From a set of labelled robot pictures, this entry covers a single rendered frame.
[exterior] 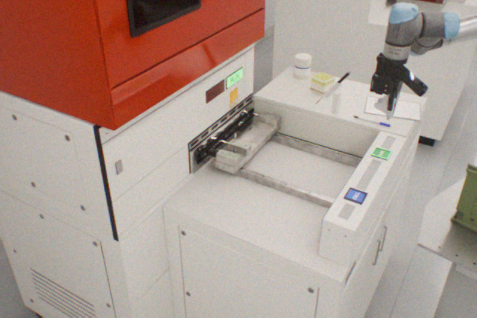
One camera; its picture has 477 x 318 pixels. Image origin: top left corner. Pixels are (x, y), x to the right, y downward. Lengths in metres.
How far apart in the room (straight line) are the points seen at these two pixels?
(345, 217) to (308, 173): 0.41
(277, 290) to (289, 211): 0.25
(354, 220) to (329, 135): 0.58
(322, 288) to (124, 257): 0.61
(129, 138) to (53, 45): 0.32
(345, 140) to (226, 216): 0.58
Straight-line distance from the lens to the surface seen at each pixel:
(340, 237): 1.36
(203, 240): 1.58
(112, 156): 1.33
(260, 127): 1.88
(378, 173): 1.55
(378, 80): 1.50
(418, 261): 2.70
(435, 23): 1.46
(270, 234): 1.49
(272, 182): 1.64
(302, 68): 2.08
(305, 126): 1.89
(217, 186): 1.67
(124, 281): 1.63
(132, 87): 1.24
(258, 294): 1.60
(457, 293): 1.83
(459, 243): 1.60
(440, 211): 1.70
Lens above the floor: 1.85
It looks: 31 degrees down
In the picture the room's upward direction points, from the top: straight up
